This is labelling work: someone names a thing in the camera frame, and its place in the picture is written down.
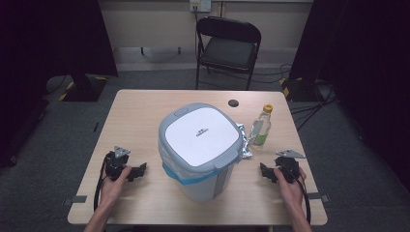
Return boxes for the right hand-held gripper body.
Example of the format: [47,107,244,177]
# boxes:
[274,148,307,185]

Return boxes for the white wall outlet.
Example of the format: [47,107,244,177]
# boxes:
[189,0,212,14]

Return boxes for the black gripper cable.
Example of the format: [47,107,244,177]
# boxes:
[296,176,312,225]
[93,153,110,213]

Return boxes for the white grey lidded trash can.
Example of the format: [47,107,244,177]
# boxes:
[158,101,245,203]

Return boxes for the silver foil snack packet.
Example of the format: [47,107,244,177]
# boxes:
[236,122,254,160]

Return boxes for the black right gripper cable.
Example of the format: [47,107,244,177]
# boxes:
[296,176,312,225]

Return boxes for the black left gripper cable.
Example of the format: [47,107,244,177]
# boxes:
[93,153,110,213]

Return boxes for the black stand base striped tape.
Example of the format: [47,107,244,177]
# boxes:
[278,76,323,102]
[58,73,109,103]

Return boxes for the person's left hand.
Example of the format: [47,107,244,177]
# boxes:
[100,166,132,211]

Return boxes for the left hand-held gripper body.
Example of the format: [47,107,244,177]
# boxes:
[104,145,132,182]

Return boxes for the black folding chair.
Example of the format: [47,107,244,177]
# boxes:
[194,15,262,91]

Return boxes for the black outlet cable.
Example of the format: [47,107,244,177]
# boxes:
[192,9,199,61]

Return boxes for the person's right hand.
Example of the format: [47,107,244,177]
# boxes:
[274,168,308,211]

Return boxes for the black curtain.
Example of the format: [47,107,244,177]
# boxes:
[289,0,410,192]
[0,0,119,168]

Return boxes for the grey tape strip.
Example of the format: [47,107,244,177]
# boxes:
[62,194,88,207]
[306,191,331,204]

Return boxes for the black floor cables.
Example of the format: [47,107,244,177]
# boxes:
[254,63,338,131]

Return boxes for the clear plastic bottle yellow cap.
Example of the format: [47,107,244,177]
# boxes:
[249,103,274,148]

